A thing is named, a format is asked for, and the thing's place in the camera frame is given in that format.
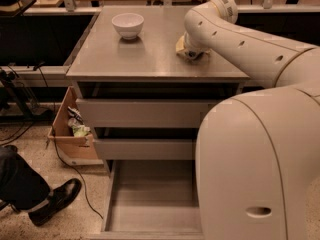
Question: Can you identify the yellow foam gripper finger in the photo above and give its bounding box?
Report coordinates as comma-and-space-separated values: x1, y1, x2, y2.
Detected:
176, 35, 189, 58

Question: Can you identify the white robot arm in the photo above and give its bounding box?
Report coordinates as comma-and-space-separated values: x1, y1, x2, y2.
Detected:
177, 0, 320, 240

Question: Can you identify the grey drawer cabinet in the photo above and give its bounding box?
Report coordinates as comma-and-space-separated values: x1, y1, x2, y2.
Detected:
65, 5, 251, 240

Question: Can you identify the grey top drawer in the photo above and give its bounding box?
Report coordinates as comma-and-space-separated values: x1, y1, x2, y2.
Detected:
76, 99, 217, 128

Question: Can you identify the grey middle drawer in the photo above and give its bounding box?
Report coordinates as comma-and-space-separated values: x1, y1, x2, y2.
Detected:
94, 139, 195, 160

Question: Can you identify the grey open bottom drawer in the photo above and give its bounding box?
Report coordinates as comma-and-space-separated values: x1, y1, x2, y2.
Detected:
88, 160, 204, 240

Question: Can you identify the white ceramic bowl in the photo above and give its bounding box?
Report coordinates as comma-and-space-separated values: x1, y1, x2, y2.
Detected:
112, 13, 144, 40

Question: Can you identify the crumpled trash in box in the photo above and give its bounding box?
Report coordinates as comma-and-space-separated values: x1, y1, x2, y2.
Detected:
67, 106, 90, 137

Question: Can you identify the cardboard box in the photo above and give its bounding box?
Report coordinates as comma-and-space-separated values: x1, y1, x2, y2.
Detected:
48, 86, 102, 166

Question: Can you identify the black stand at left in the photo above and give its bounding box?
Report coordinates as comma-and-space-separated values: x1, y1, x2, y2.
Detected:
0, 67, 54, 123

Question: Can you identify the black leather shoe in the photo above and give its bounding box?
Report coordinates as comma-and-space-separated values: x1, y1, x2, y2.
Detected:
28, 178, 82, 226

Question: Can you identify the dark trouser leg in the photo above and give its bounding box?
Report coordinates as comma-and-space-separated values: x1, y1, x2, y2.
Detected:
0, 147, 53, 216

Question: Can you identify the black floor cable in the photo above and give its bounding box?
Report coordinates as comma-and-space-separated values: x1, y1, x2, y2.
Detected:
36, 65, 104, 220

